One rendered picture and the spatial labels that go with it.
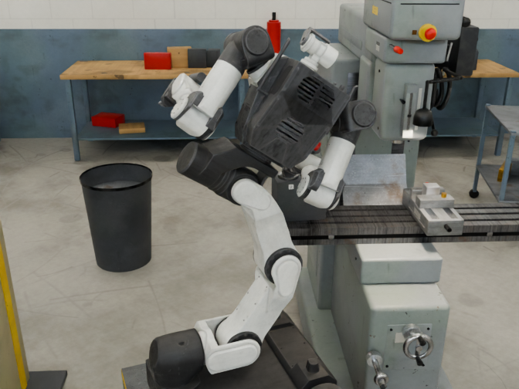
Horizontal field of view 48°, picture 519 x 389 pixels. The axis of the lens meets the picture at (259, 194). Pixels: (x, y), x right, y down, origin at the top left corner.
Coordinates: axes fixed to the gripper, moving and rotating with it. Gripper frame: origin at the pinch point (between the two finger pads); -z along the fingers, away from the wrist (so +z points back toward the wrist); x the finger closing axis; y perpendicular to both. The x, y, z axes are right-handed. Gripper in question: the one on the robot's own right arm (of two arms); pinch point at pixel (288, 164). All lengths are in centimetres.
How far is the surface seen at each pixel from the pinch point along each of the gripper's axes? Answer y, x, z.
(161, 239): 6, -59, -212
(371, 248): -47, -19, 5
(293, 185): -6.4, -7.1, -3.3
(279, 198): -3.8, -14.3, -6.0
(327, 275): -62, -36, -61
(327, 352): -66, -71, -36
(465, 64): -55, 71, 7
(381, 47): -8, 52, 26
